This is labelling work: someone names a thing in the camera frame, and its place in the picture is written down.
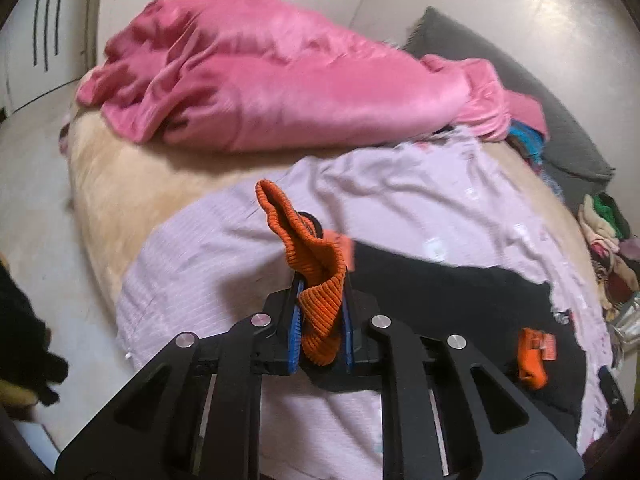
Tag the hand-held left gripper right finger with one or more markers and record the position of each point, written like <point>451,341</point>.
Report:
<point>348,342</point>

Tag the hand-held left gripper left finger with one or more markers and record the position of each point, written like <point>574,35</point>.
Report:
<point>297,332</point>

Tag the black top with orange cuffs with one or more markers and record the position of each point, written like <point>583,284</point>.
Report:
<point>450,300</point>

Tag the pile of mixed clothes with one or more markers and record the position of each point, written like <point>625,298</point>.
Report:
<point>605,230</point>

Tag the lilac printed bed sheet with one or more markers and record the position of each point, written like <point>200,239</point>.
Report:
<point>400,190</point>

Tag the beige fuzzy blanket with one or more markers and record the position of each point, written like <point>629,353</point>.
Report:
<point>130,180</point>

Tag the blue patterned cloth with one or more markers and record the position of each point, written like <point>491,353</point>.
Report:
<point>550,185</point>

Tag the pink fleece blanket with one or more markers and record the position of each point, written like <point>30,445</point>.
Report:
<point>280,75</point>

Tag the teal striped cloth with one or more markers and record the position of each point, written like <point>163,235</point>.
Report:
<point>525,141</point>

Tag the black fuzzy cloth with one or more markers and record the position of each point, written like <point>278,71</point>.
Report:
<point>20,340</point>

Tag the silver plastic bag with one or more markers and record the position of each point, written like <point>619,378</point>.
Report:
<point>627,325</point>

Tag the grey cushion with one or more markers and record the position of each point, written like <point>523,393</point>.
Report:
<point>565,147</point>

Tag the white door with black stripes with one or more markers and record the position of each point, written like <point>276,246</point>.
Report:
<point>50,35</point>

